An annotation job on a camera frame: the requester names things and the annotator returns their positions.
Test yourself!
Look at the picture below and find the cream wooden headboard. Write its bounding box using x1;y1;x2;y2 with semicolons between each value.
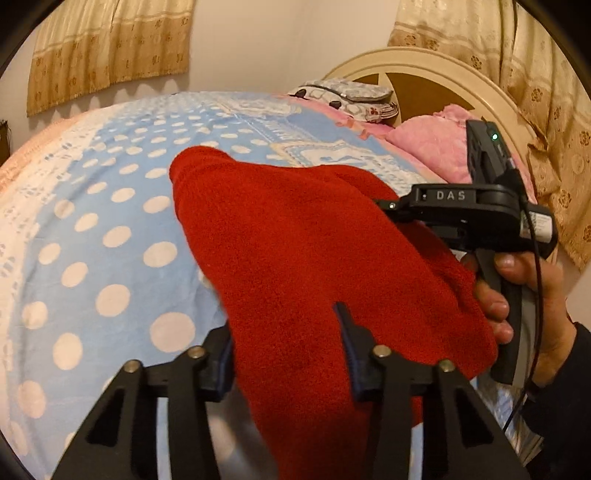
321;46;539;204

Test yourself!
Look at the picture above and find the pale pink bed sheet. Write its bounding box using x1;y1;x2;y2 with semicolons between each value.
0;113;98;181

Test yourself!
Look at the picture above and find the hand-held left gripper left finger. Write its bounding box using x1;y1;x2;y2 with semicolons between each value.
51;323;236;480

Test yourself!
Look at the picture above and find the person's right hand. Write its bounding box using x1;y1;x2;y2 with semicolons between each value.
459;251;578;388

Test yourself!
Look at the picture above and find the person's right forearm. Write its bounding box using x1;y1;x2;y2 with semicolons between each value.
522;323;591;480

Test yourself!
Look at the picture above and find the blue printed blanket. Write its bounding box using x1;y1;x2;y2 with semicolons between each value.
0;90;546;480

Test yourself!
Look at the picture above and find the grey patterned pillow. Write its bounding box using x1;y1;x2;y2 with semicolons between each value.
286;78;400;123

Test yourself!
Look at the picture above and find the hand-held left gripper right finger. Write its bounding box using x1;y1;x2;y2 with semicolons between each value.
333;302;532;480

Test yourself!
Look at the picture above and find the pink pillow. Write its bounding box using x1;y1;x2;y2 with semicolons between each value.
387;104;476;185

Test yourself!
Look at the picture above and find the black cable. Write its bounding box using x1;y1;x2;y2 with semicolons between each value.
502;157;544;432

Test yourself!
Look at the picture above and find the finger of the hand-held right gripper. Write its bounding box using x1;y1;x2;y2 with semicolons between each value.
373;194;419;227

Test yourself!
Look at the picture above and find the red fleece cloth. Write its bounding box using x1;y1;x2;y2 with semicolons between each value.
168;145;499;480

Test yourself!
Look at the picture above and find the beige patterned curtain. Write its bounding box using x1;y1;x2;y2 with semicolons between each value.
25;0;195;117
387;0;591;273

